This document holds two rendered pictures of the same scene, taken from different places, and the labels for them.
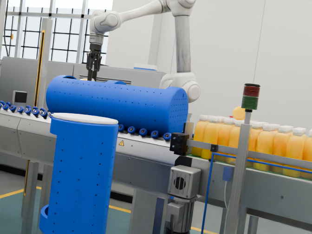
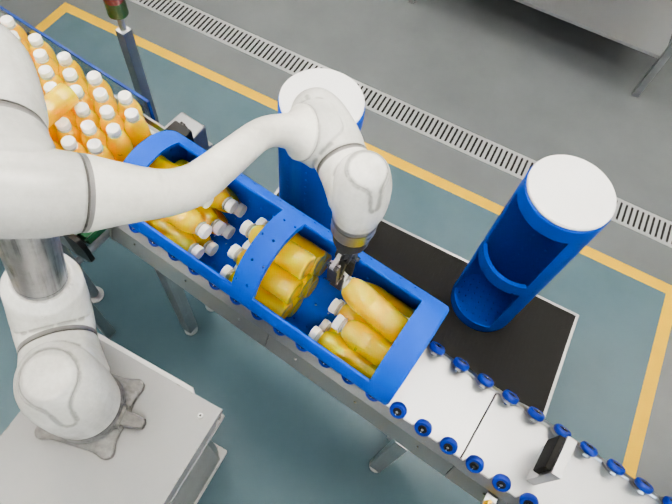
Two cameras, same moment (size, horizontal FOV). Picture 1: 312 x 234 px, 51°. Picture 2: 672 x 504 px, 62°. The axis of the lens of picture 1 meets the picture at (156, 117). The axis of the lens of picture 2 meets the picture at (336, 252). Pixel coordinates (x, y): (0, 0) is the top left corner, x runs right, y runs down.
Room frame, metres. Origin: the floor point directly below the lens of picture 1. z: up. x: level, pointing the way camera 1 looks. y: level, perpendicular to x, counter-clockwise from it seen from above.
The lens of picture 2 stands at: (2.68, 0.41, 2.40)
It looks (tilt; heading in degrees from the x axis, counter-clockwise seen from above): 62 degrees down; 179
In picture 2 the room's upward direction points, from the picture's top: 10 degrees clockwise
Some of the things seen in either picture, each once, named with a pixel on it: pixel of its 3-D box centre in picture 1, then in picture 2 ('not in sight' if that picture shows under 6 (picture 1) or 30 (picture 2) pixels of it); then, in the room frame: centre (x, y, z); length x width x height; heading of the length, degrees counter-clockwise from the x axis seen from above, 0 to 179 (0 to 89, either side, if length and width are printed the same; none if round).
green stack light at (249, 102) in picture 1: (250, 102); (116, 6); (1.32, -0.36, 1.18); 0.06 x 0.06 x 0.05
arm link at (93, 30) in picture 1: (99, 22); (358, 185); (2.11, 0.43, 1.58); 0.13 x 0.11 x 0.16; 31
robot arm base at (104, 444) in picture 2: not in sight; (96, 408); (2.48, -0.05, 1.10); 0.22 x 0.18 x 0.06; 82
